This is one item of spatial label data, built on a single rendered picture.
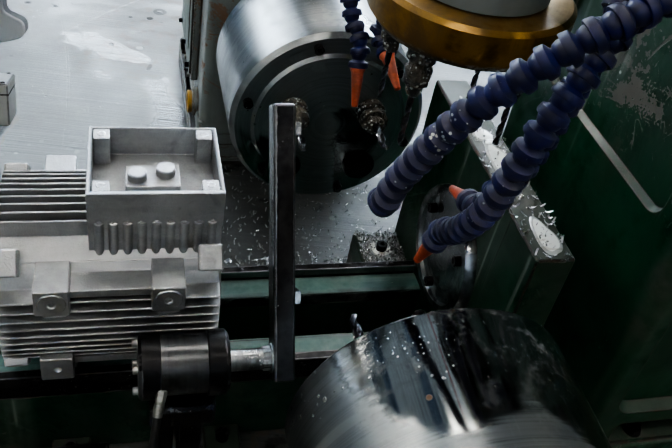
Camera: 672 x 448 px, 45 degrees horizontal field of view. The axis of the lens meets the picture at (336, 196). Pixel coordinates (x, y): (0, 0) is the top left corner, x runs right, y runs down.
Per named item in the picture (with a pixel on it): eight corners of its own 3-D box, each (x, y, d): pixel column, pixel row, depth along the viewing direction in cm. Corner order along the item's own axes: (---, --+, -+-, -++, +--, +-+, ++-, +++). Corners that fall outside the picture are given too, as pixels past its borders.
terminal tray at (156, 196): (211, 182, 84) (215, 125, 79) (221, 253, 76) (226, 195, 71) (90, 182, 80) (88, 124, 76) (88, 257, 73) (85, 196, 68)
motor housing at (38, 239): (200, 258, 96) (209, 129, 84) (214, 389, 82) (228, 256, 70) (22, 264, 91) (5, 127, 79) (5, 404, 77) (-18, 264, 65)
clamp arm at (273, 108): (295, 372, 77) (295, 104, 75) (302, 381, 74) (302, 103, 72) (258, 375, 76) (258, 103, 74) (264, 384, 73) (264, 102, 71)
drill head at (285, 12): (349, 72, 137) (378, -71, 121) (408, 214, 110) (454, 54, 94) (201, 67, 130) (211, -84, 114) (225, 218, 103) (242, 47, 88)
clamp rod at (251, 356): (273, 355, 76) (276, 342, 75) (276, 372, 75) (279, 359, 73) (188, 361, 74) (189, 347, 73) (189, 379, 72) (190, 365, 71)
